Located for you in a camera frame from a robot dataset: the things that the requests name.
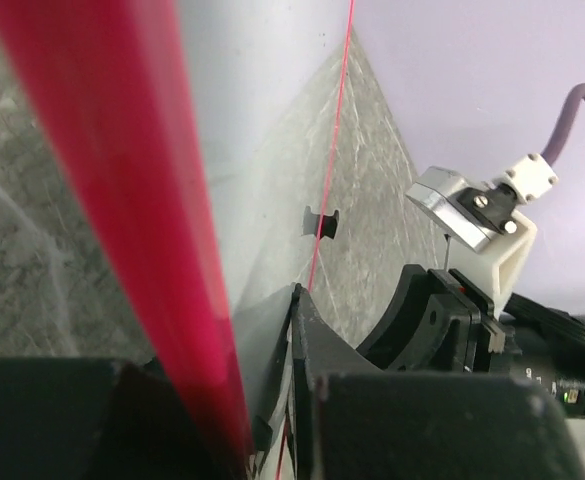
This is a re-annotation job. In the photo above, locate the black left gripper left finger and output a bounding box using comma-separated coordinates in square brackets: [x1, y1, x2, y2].
[0, 358, 187, 479]

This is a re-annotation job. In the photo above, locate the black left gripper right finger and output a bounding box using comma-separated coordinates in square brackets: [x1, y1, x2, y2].
[290, 286, 585, 479]

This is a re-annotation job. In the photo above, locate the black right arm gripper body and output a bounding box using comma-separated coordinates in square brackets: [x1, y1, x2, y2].
[357, 264, 585, 419]

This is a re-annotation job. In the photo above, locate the pink framed whiteboard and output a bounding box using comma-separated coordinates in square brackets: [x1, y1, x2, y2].
[0, 1, 353, 479]

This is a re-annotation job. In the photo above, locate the black right whiteboard foot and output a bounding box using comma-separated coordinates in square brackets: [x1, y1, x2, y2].
[302, 206, 340, 239]

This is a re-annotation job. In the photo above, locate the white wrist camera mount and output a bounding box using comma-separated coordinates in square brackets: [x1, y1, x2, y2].
[406, 153, 558, 316]

